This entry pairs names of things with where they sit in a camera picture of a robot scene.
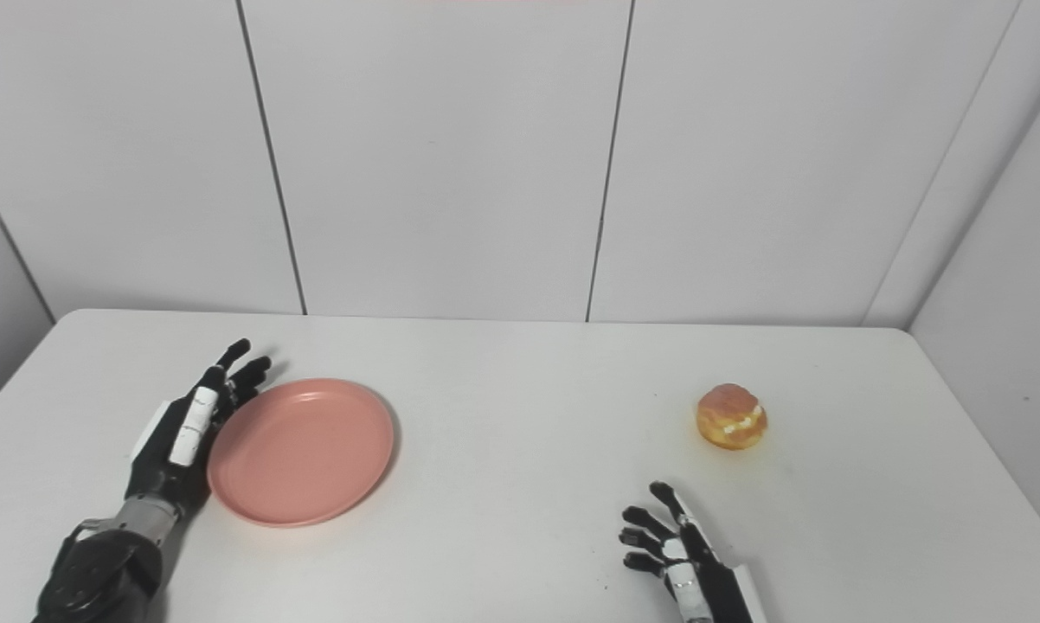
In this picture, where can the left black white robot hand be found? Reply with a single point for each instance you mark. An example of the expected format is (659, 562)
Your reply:
(174, 450)

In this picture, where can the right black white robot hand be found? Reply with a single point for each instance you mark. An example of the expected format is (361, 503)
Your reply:
(702, 580)

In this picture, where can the pink round plate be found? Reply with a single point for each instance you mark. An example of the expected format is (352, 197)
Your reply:
(302, 452)

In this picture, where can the cream puff pastry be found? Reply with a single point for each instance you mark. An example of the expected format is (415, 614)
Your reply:
(731, 418)

